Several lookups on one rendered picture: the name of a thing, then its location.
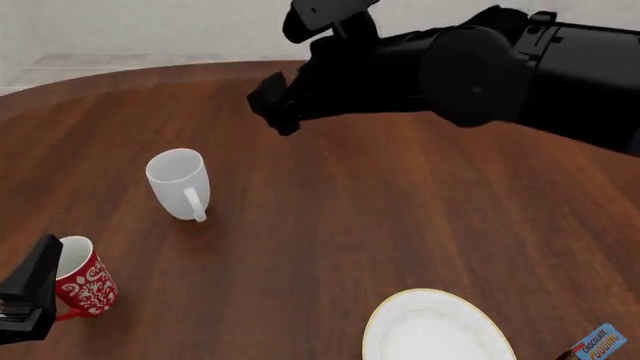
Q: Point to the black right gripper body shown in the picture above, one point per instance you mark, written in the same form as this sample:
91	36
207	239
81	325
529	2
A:
325	86

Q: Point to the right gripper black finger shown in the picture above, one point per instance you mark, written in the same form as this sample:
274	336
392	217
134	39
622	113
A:
268	92
284	119

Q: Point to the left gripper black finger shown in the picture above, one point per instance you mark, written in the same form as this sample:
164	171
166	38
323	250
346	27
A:
39	270

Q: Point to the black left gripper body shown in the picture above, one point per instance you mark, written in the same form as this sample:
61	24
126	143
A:
27	325

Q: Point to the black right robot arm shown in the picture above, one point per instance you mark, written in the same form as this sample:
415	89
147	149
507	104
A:
575	75

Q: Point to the red mug with white pattern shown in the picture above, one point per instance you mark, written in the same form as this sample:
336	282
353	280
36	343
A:
90	288

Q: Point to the flat black plate on stalk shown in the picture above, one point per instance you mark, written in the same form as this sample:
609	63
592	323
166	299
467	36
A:
320	15

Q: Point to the white plate with gold rim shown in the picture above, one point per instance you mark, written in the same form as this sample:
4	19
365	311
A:
435	330

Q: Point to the chocolate pudding box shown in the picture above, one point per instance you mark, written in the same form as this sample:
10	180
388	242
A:
602	343

